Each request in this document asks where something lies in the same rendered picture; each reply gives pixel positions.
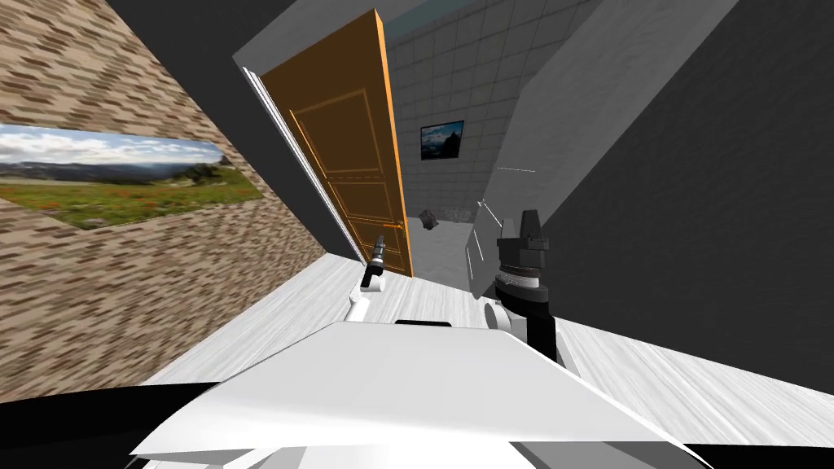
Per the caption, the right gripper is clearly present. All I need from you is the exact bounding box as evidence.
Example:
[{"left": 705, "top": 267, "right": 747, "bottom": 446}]
[{"left": 495, "top": 208, "right": 551, "bottom": 275}]

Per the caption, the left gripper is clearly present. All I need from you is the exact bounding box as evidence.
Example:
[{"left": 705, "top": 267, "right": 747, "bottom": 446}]
[{"left": 369, "top": 234, "right": 388, "bottom": 276}]

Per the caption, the orange panelled door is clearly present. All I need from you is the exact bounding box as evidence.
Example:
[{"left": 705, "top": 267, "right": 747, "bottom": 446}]
[{"left": 260, "top": 9, "right": 415, "bottom": 279}]

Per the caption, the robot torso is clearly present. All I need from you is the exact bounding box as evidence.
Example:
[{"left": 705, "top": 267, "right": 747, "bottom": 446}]
[{"left": 129, "top": 318, "right": 713, "bottom": 469}]

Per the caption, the dark mountain wall picture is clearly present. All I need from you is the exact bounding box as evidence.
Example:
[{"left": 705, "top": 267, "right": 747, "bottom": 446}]
[{"left": 419, "top": 120, "right": 466, "bottom": 162}]

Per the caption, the landscape meadow wall picture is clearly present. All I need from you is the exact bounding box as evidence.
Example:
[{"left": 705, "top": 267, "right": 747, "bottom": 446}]
[{"left": 0, "top": 123, "right": 266, "bottom": 231}]

